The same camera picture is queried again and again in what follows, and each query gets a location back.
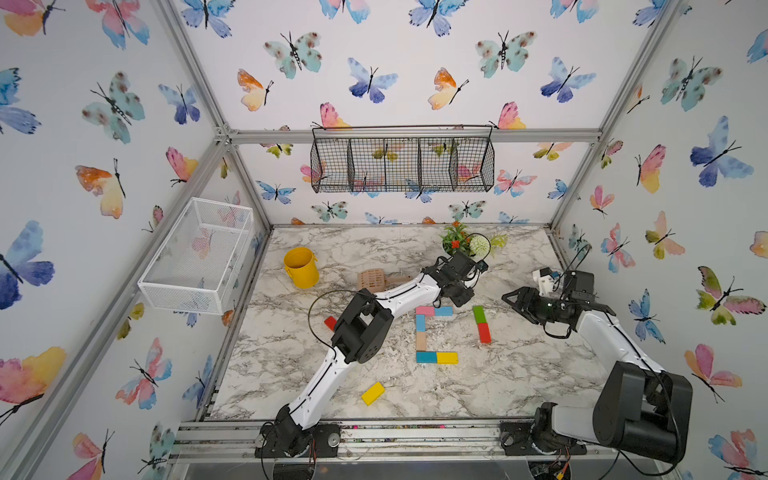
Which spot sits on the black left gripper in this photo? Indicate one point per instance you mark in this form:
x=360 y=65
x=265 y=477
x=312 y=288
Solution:
x=468 y=294

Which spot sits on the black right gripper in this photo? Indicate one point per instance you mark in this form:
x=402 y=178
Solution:
x=529 y=309

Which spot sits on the pink building block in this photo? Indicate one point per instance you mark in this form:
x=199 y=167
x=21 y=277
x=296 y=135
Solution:
x=426 y=311

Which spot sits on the green building block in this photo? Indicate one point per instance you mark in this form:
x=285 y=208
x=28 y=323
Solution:
x=479 y=315

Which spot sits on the light blue building block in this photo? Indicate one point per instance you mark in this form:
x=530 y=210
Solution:
x=421 y=323

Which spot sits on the natural wood building block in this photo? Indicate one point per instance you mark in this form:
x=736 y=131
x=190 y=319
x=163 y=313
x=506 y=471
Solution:
x=421 y=341

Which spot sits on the red building block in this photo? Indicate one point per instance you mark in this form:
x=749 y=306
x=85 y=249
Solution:
x=484 y=333
x=331 y=322

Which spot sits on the small yellow building block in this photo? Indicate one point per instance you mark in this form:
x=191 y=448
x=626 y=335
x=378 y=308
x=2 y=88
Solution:
x=447 y=358

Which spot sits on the teal building block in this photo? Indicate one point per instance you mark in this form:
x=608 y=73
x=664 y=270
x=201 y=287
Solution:
x=426 y=357

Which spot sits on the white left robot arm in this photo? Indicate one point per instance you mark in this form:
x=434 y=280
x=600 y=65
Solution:
x=358 y=336

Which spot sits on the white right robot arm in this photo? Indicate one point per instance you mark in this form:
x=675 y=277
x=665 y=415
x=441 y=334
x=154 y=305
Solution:
x=642 y=408

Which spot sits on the yellow long building block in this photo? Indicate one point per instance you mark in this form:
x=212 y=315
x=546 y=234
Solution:
x=373 y=393

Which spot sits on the artificial green flower plant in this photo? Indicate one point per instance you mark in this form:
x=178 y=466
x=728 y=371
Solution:
x=456 y=238

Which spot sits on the beige plastic slotted scoop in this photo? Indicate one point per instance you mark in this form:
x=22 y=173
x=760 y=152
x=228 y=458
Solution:
x=376 y=280

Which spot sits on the yellow cup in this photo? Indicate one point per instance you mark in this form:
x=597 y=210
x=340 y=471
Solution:
x=300 y=266

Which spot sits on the black wire wall basket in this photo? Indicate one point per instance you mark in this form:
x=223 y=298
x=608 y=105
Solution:
x=401 y=159

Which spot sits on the white mesh wall basket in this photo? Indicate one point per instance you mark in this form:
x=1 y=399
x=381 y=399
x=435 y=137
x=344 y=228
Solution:
x=194 y=268

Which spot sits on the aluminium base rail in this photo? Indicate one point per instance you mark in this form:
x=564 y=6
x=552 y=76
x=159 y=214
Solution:
x=374 y=440

